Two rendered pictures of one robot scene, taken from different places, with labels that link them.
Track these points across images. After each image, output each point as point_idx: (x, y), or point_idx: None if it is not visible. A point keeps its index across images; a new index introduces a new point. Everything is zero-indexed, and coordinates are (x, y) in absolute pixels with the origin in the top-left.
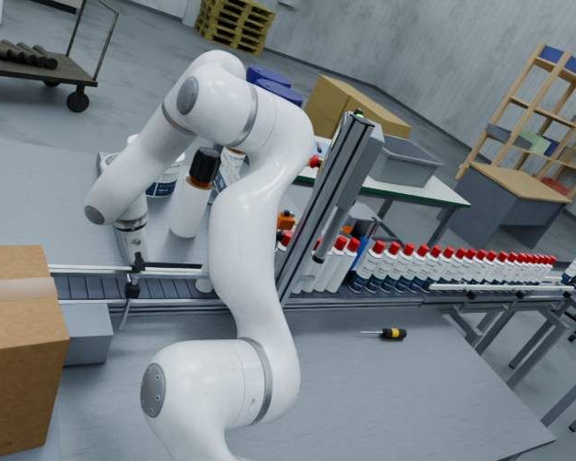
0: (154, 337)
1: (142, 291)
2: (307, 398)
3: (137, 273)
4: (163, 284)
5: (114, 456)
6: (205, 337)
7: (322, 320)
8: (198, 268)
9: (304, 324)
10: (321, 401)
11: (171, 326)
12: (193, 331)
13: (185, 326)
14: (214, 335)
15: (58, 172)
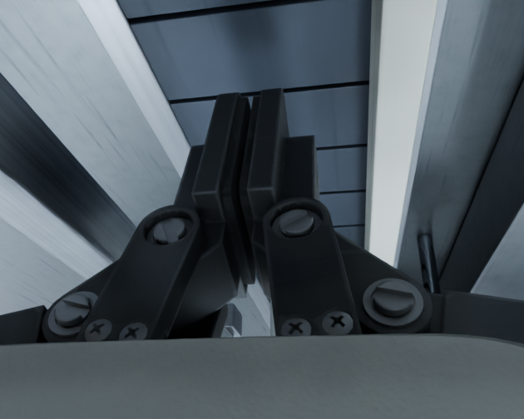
0: None
1: (227, 60)
2: None
3: (50, 246)
4: (318, 157)
5: None
6: (103, 188)
7: (263, 336)
8: (480, 240)
9: (243, 321)
10: (3, 306)
11: (109, 104)
12: (116, 164)
13: (138, 145)
14: (126, 206)
15: None
